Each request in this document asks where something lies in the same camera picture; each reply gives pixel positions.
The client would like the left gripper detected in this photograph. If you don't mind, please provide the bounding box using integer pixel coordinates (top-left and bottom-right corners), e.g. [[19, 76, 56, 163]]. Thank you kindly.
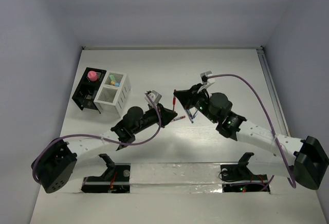
[[132, 102, 176, 135]]

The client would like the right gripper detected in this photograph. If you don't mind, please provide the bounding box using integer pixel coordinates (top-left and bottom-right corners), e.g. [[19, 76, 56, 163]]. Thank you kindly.
[[174, 83, 218, 124]]

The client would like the red gel pen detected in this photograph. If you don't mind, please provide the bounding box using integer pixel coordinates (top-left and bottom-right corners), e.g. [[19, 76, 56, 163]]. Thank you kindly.
[[172, 96, 176, 111]]

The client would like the dark red ink pen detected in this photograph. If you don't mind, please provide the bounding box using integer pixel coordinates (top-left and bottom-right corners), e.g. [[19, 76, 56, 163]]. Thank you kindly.
[[173, 116, 186, 122]]

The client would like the green highlighter marker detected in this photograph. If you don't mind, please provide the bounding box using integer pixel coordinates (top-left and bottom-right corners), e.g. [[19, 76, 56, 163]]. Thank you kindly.
[[109, 74, 116, 82]]

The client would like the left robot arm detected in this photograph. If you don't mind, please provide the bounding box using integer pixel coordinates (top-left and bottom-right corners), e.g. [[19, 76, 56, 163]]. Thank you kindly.
[[31, 104, 177, 194]]

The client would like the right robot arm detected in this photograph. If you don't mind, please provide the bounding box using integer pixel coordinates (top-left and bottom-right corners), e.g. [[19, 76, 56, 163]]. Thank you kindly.
[[174, 84, 328, 190]]

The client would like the blue gel pen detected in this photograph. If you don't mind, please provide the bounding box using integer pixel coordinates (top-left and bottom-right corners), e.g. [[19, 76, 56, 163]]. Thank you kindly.
[[185, 109, 194, 123]]

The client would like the white slatted organizer container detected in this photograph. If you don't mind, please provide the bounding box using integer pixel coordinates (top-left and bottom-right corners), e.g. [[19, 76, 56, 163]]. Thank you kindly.
[[94, 71, 131, 116]]

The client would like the black organizer container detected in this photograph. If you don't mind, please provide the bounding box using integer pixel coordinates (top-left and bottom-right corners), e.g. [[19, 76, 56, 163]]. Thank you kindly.
[[72, 67, 106, 113]]

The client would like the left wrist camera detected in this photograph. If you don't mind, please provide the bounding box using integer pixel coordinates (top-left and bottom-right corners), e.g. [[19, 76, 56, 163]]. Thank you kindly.
[[145, 90, 162, 105]]

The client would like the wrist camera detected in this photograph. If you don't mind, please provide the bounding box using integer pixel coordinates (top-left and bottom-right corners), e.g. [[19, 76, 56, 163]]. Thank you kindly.
[[145, 90, 162, 105], [200, 71, 215, 89]]

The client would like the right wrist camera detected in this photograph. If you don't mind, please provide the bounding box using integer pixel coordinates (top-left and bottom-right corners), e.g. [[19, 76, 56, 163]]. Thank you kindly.
[[200, 71, 215, 89]]

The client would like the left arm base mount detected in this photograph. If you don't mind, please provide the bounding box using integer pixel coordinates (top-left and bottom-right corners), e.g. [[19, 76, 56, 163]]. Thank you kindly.
[[81, 154, 131, 194]]

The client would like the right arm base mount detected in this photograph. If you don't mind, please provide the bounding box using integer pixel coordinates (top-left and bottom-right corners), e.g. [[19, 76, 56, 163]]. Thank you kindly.
[[218, 153, 270, 193]]

